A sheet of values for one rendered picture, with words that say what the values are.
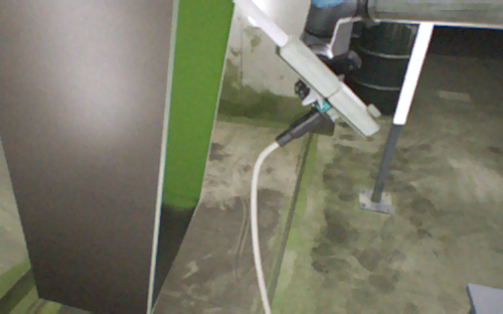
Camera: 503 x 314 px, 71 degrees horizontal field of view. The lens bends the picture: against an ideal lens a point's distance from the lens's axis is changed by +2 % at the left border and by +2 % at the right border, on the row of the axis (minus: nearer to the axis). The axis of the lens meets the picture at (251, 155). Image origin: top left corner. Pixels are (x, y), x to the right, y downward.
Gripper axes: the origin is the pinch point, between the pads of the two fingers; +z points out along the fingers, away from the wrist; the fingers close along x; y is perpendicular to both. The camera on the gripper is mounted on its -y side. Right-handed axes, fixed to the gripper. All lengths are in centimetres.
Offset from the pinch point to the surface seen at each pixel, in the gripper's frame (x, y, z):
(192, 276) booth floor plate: -50, 117, -16
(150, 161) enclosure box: 23.5, 29.5, 16.0
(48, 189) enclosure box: 34, 56, 16
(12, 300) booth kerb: 10, 163, 5
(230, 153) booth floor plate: -68, 127, -128
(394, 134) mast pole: -99, 16, -92
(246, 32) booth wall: -26, 75, -197
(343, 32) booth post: -71, 18, -184
